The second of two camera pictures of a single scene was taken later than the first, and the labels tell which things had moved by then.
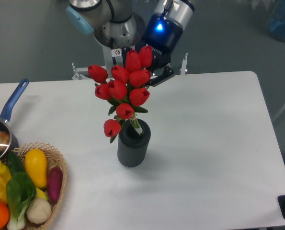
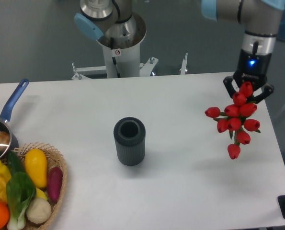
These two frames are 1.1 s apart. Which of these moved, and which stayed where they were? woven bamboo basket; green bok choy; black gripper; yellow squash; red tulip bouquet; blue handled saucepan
Moved: red tulip bouquet; black gripper
Stayed: blue handled saucepan; woven bamboo basket; green bok choy; yellow squash
